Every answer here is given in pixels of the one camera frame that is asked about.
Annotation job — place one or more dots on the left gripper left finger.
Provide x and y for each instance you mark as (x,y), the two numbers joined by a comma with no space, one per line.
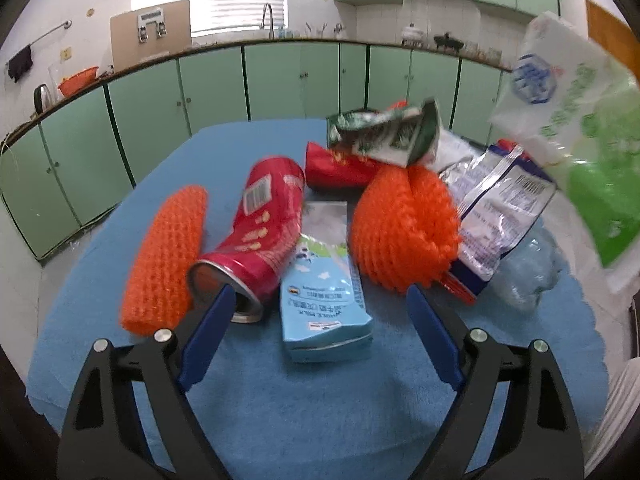
(129,417)

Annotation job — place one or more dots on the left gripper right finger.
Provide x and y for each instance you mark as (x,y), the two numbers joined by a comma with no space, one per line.
(512,417)

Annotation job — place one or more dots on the orange foam net bundle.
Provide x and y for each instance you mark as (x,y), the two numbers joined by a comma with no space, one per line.
(405,229)

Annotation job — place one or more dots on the silver blue snack bag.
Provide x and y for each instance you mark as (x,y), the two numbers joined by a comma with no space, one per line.
(499,195)

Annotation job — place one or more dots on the red crushed chip can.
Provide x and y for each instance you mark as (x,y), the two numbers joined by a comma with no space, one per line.
(261,243)

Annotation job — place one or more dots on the white green plastic bag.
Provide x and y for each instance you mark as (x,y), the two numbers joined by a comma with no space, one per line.
(575,110)

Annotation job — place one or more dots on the green lower kitchen cabinets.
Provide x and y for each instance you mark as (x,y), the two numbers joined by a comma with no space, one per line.
(77,161)

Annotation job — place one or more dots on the orange foam net sleeve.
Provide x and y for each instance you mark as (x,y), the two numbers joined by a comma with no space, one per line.
(156,294)

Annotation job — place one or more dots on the clear crushed plastic bottle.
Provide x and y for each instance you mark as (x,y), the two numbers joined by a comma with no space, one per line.
(531,268)

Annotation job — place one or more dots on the blue milk carton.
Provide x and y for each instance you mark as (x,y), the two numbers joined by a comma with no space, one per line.
(324,317)

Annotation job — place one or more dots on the green snack wrapper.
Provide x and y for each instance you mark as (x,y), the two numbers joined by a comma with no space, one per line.
(401,136)

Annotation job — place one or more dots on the red paper cup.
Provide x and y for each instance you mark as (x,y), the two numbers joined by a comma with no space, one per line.
(327,170)

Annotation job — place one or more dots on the steel kettle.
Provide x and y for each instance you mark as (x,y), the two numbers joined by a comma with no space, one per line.
(42,99)

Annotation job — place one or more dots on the orange basin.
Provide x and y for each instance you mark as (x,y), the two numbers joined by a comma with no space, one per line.
(73,84)

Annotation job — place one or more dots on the black wok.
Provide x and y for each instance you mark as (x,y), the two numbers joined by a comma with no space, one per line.
(446,41)

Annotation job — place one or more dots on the cardboard box on counter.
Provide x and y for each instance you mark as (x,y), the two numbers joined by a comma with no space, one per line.
(141,35)

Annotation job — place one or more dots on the white pot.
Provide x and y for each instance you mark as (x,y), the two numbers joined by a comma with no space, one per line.
(412,36)

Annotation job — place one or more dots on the brown wooden door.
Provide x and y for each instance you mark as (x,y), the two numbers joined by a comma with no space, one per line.
(613,36)

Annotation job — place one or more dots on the chrome faucet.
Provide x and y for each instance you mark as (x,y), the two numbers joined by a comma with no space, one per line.
(267,23)

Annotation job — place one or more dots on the dark towel on rail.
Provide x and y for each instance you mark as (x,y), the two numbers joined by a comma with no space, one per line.
(20,64)

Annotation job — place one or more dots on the wall towel rail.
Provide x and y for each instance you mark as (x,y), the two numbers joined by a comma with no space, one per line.
(66,25)

